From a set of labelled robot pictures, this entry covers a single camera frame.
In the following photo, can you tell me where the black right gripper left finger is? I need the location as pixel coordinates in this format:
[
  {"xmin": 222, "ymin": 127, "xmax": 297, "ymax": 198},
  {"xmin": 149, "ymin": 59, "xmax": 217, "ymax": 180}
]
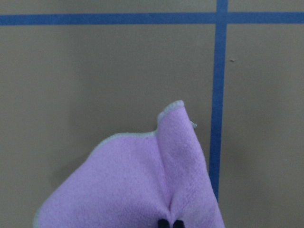
[{"xmin": 158, "ymin": 219, "xmax": 170, "ymax": 228}]

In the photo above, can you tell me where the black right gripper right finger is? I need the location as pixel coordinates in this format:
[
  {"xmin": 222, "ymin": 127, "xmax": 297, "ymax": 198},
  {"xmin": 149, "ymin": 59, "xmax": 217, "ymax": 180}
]
[{"xmin": 172, "ymin": 220, "xmax": 184, "ymax": 228}]

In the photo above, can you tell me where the purple fleece cloth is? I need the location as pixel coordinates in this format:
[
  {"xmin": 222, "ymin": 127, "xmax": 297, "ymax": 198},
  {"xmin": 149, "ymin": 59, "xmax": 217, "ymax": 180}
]
[{"xmin": 33, "ymin": 100, "xmax": 224, "ymax": 228}]

